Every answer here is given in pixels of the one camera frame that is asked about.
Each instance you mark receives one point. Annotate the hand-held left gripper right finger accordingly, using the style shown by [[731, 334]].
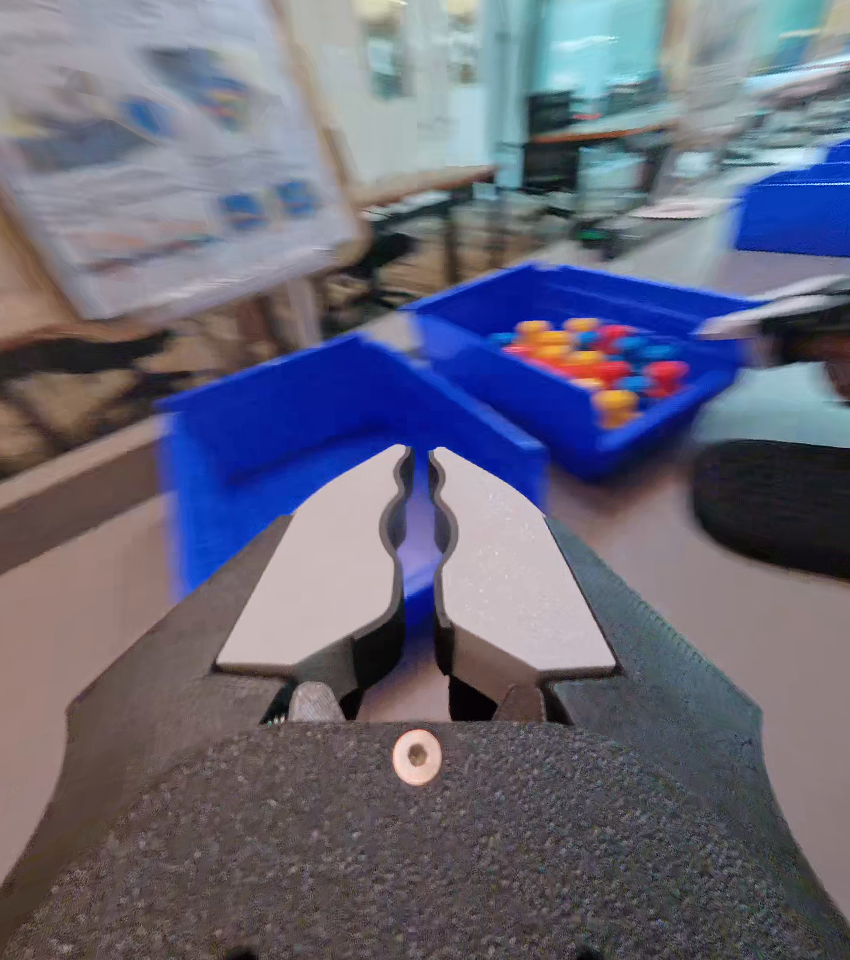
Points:
[[522, 592]]

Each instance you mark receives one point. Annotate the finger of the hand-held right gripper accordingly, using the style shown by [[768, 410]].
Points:
[[762, 315]]

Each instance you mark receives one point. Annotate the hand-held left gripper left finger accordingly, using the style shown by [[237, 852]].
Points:
[[312, 592]]

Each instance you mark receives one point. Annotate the wooden desk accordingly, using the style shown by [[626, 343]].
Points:
[[425, 180], [605, 131]]

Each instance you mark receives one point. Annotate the pile of mega blocks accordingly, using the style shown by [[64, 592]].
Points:
[[590, 360]]

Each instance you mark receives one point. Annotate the printed instruction sheet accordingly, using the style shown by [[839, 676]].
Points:
[[154, 187]]

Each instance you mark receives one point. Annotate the black office chair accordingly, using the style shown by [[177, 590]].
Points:
[[552, 142], [79, 360]]

